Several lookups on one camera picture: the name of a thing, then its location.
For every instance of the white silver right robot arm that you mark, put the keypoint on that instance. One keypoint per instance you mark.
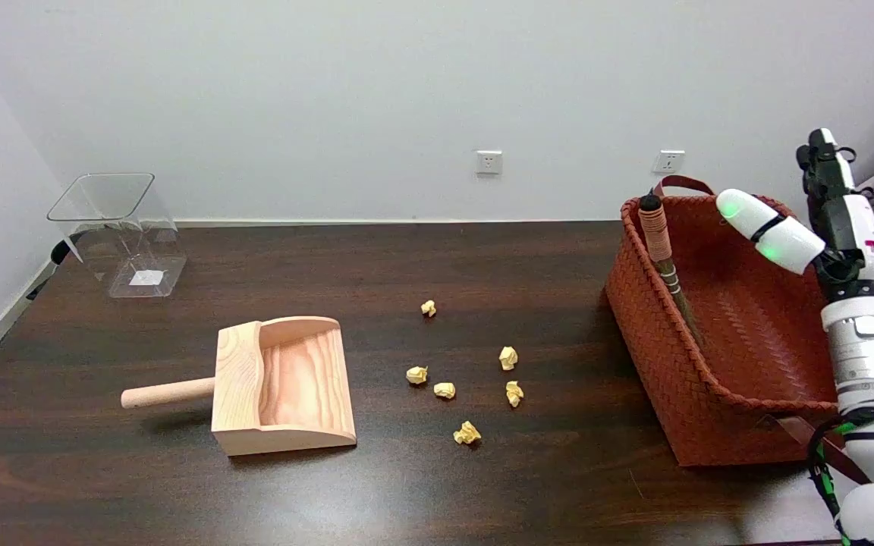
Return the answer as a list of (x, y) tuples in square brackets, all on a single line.
[(873, 356)]

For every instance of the clear plastic bin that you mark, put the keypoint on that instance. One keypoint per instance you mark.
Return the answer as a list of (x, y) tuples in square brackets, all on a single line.
[(122, 250)]

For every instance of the white wall socket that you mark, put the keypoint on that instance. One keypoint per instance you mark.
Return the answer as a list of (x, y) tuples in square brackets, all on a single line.
[(668, 161), (488, 162)]

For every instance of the crumpled yellow paper ball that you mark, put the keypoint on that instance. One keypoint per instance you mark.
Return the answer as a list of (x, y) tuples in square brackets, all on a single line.
[(467, 433), (514, 393), (429, 308), (508, 358), (416, 374), (444, 390)]

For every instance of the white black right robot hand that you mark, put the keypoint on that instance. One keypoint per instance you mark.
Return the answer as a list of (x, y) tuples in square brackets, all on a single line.
[(858, 235)]

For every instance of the red-brown woven basket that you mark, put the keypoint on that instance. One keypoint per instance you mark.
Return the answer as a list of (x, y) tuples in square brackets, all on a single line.
[(657, 364)]

